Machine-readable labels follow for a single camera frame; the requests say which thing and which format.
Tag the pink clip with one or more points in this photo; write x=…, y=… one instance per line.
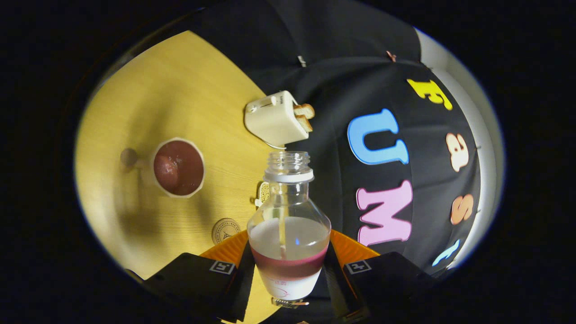
x=391, y=56

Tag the cream toaster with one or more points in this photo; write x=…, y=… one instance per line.
x=272, y=119

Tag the clear juice bottle pink label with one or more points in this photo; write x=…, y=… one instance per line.
x=290, y=270

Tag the wooden table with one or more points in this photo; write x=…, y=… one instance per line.
x=189, y=90

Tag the round brown coaster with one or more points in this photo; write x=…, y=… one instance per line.
x=225, y=230

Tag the toast bread slice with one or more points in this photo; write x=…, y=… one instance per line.
x=305, y=110
x=305, y=123

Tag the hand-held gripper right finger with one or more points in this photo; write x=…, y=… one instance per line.
x=336, y=279

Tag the white divided seed tray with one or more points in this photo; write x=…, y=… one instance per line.
x=262, y=193

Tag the white clip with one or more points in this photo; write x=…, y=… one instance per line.
x=301, y=60

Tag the black backdrop cloth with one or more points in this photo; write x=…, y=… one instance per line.
x=333, y=67

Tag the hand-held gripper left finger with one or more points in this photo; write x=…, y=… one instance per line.
x=240, y=288

